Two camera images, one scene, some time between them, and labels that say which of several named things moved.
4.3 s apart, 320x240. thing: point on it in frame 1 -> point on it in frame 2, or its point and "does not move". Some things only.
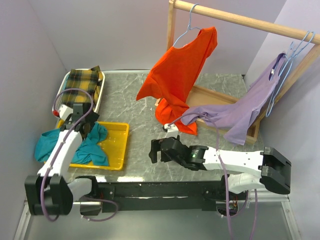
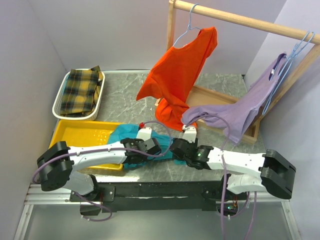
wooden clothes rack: x=310 y=39 does not move
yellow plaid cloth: x=89 y=80 does not move
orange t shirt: x=172 y=79 does not move
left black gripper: x=92 y=118 -> x=138 y=140
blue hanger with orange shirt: x=189 y=28 does not move
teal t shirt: x=88 y=152 -> x=130 y=131
